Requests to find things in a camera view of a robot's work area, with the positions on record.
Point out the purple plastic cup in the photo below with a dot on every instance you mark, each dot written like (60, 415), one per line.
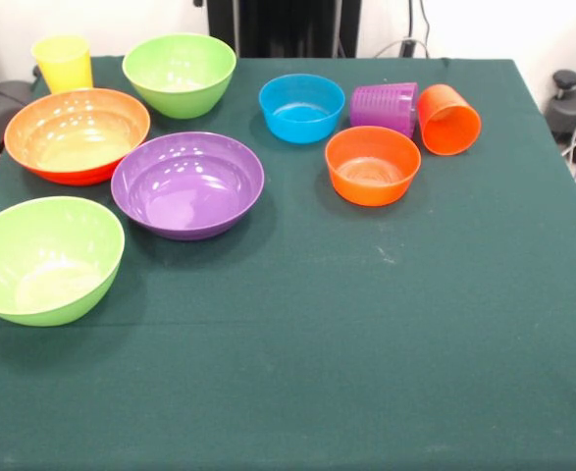
(383, 108)

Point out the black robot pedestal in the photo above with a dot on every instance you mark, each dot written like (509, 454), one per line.
(287, 24)

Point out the wide orange plastic bowl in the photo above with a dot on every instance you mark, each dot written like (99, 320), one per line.
(71, 142)

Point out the black office chair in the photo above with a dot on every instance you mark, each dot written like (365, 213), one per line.
(3, 105)

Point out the blue plastic bowl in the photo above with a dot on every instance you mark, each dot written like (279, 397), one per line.
(299, 122)

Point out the orange plastic cup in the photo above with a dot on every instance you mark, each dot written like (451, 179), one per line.
(447, 122)

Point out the dark green tablecloth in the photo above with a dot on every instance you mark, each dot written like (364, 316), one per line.
(317, 343)

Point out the purple plastic bowl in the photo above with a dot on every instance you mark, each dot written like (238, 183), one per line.
(185, 196)

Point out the lime green plastic bowl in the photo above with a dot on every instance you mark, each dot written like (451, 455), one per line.
(179, 95)
(47, 265)

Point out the black stand with knob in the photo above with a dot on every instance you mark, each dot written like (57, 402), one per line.
(569, 105)

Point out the small orange plastic bowl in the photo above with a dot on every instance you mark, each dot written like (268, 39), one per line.
(373, 172)

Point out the yellow plastic cup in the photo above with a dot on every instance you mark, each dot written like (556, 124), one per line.
(67, 68)

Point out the black clamp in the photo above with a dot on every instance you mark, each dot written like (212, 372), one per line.
(407, 49)

